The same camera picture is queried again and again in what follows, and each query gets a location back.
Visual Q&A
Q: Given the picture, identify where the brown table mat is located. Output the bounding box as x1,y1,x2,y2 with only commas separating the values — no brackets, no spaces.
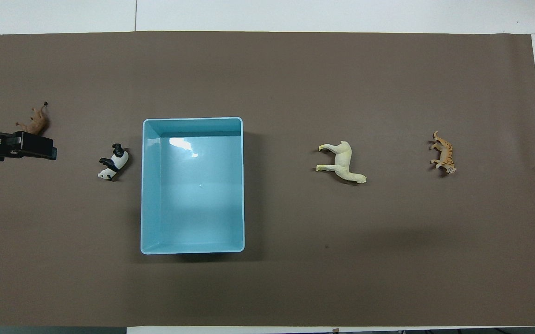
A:
0,31,535,327

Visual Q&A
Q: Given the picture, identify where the light blue storage box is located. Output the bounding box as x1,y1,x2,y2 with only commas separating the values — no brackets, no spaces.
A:
140,117,245,255

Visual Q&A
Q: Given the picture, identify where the orange striped tiger toy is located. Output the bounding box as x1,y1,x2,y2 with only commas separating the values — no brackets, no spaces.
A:
429,130,458,175

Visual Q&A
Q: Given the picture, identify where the brown toy horse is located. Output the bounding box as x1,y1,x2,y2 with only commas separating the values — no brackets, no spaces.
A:
15,102,49,136

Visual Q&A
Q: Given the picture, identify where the cream white horse toy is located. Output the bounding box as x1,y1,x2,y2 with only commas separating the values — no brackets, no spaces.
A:
316,141,367,185

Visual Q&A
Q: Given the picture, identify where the black and white panda toy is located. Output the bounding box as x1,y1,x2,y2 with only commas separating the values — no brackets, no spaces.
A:
98,143,129,181

